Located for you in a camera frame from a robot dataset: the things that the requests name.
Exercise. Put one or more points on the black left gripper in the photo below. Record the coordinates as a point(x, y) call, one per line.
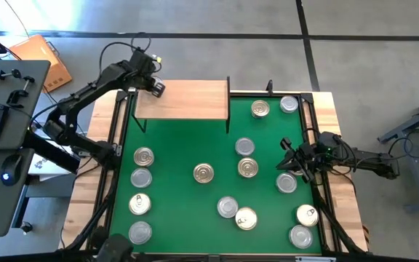
point(144, 67)

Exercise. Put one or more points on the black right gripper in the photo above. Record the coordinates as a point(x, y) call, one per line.
point(309, 157)

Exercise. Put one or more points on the blue-label can with gold lid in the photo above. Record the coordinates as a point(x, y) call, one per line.
point(248, 167)
point(203, 172)
point(296, 172)
point(260, 108)

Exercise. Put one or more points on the blue-label can with pull tab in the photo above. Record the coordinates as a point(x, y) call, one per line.
point(307, 215)
point(246, 218)
point(139, 203)

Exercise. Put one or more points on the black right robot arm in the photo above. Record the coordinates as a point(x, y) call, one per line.
point(369, 160)

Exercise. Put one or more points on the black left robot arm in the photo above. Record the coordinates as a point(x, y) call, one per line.
point(86, 91)

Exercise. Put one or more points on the wooden shelf with black legs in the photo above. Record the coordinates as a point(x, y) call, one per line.
point(191, 100)

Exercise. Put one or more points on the yellow label tag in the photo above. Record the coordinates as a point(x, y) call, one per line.
point(158, 58)

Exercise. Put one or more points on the green table mat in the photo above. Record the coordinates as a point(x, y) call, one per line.
point(180, 145)

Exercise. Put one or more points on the black diagonal strut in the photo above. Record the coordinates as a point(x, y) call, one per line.
point(337, 223)
point(93, 220)

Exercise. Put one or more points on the orange box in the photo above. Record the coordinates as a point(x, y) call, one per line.
point(38, 58)

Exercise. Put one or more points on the black desk support beam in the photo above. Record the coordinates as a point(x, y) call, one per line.
point(49, 153)

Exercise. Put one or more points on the white printed box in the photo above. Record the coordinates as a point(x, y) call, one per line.
point(46, 167)

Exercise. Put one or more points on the black C-clamp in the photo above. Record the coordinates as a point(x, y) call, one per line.
point(20, 92)

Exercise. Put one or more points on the black rounded object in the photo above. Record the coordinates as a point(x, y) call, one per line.
point(115, 249)

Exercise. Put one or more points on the black mouse with light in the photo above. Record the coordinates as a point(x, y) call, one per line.
point(11, 170)

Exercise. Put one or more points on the black desk caster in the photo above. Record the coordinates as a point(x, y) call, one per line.
point(25, 227)

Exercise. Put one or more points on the black aluminium table frame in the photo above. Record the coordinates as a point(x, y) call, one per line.
point(306, 97)

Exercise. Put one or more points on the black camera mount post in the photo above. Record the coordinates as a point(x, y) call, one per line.
point(269, 87)

